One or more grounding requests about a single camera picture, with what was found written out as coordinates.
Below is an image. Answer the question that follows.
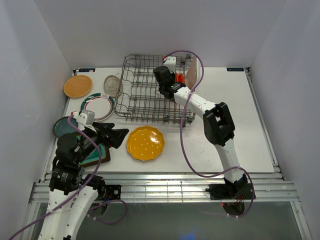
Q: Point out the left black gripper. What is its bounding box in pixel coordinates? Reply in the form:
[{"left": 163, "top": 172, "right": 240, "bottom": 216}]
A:
[{"left": 74, "top": 120, "right": 129, "bottom": 164}]

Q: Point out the orange round plate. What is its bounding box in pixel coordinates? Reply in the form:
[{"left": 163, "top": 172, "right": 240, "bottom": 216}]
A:
[
  {"left": 179, "top": 73, "right": 185, "bottom": 84},
  {"left": 175, "top": 73, "right": 181, "bottom": 83}
]

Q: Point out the white rectangular plate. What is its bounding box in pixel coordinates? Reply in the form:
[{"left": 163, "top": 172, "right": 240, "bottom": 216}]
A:
[{"left": 185, "top": 57, "right": 201, "bottom": 90}]

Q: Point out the yellow dotted scalloped plate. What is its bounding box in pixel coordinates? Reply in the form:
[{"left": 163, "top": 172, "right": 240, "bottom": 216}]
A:
[{"left": 126, "top": 125, "right": 165, "bottom": 162}]

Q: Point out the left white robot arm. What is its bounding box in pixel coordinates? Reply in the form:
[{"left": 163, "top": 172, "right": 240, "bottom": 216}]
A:
[{"left": 38, "top": 122, "right": 129, "bottom": 240}]

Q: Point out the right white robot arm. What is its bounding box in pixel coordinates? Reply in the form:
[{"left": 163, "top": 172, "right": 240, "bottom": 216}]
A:
[{"left": 153, "top": 66, "right": 256, "bottom": 200}]

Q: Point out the white plate green rim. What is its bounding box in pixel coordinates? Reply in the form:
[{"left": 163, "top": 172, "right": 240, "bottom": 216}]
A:
[{"left": 80, "top": 92, "right": 115, "bottom": 122}]

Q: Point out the teal square brown-rimmed plate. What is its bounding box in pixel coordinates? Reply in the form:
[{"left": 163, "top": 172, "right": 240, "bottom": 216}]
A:
[{"left": 73, "top": 133, "right": 111, "bottom": 168}]

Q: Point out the speckled beige small plate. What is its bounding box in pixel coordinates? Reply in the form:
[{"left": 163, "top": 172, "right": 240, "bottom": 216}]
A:
[{"left": 103, "top": 75, "right": 123, "bottom": 98}]

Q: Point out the dark teal round plate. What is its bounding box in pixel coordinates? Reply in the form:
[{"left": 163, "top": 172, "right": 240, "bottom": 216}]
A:
[{"left": 52, "top": 116, "right": 80, "bottom": 138}]

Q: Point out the woven bamboo round plate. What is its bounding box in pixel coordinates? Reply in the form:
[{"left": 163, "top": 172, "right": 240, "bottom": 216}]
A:
[{"left": 63, "top": 75, "right": 93, "bottom": 98}]

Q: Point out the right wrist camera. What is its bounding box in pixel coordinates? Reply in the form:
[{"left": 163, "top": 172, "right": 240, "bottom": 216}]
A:
[{"left": 162, "top": 56, "right": 177, "bottom": 74}]

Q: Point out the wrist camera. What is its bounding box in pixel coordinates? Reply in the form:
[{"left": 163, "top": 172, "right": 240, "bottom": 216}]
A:
[
  {"left": 162, "top": 56, "right": 177, "bottom": 74},
  {"left": 71, "top": 109, "right": 97, "bottom": 133}
]

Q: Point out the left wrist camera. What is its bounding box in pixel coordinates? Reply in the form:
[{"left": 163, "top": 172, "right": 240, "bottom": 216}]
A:
[{"left": 71, "top": 109, "right": 97, "bottom": 133}]

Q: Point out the grey wire dish rack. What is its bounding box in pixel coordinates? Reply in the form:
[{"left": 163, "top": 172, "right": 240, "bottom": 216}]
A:
[{"left": 114, "top": 54, "right": 184, "bottom": 124}]

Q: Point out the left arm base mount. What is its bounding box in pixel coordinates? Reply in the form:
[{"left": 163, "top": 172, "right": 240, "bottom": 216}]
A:
[{"left": 95, "top": 184, "right": 122, "bottom": 201}]

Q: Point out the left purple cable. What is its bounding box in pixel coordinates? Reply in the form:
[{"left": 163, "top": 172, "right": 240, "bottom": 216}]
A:
[{"left": 8, "top": 114, "right": 128, "bottom": 240}]

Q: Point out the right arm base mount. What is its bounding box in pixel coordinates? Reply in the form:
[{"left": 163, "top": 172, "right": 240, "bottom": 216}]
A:
[{"left": 205, "top": 183, "right": 256, "bottom": 200}]

